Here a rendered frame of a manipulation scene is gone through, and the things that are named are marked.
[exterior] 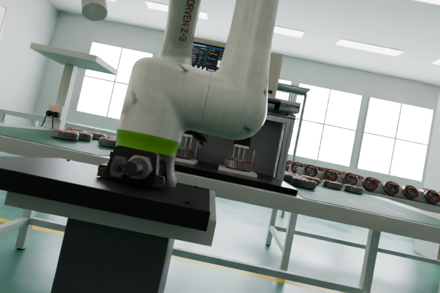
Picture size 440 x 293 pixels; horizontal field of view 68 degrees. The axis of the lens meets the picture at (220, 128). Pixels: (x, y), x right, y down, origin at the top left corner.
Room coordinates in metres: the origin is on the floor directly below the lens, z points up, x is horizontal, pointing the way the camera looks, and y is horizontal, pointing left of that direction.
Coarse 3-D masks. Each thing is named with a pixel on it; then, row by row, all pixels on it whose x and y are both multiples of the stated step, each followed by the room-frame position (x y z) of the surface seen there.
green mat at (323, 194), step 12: (300, 192) 1.22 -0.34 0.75; (312, 192) 1.33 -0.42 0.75; (324, 192) 1.46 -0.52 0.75; (336, 192) 1.61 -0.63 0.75; (348, 192) 1.81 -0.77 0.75; (336, 204) 1.07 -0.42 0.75; (348, 204) 1.15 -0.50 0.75; (360, 204) 1.24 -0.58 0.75; (372, 204) 1.35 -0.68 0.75; (384, 204) 1.49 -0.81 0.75; (396, 216) 1.07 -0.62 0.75; (408, 216) 1.15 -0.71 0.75; (420, 216) 1.24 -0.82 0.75
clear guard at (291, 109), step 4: (268, 104) 1.19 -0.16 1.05; (272, 104) 1.19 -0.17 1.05; (284, 104) 1.20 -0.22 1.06; (288, 104) 1.20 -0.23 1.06; (268, 108) 1.17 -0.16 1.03; (272, 108) 1.17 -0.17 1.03; (280, 108) 1.18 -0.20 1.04; (284, 108) 1.18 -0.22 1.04; (288, 108) 1.18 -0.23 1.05; (292, 108) 1.19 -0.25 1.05; (268, 112) 1.15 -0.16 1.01; (272, 112) 1.15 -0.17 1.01; (276, 112) 1.16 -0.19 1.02; (280, 112) 1.16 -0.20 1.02; (284, 112) 1.16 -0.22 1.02; (288, 112) 1.17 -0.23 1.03; (292, 112) 1.17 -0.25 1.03; (280, 116) 1.15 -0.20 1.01; (284, 116) 1.15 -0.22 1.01; (288, 116) 1.15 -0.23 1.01; (292, 116) 1.15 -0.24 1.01; (296, 116) 1.16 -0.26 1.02
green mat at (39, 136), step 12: (0, 132) 1.16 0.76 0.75; (12, 132) 1.26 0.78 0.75; (24, 132) 1.38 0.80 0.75; (36, 132) 1.51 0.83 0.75; (48, 132) 1.69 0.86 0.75; (48, 144) 1.10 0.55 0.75; (60, 144) 1.19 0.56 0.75; (72, 144) 1.28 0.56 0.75; (84, 144) 1.41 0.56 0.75; (96, 144) 1.55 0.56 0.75
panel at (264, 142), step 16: (272, 128) 1.55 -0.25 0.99; (192, 144) 1.56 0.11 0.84; (208, 144) 1.56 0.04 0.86; (224, 144) 1.56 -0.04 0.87; (256, 144) 1.55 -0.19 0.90; (272, 144) 1.55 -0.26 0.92; (208, 160) 1.56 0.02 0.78; (224, 160) 1.56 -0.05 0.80; (256, 160) 1.55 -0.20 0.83; (272, 160) 1.55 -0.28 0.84
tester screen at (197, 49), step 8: (192, 48) 1.44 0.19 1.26; (200, 48) 1.44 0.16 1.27; (208, 48) 1.44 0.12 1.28; (216, 48) 1.44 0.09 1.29; (192, 56) 1.44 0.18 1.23; (200, 56) 1.44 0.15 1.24; (208, 56) 1.44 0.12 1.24; (216, 56) 1.44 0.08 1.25; (192, 64) 1.44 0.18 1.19; (200, 64) 1.44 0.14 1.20; (208, 64) 1.44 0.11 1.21; (216, 64) 1.44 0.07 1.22
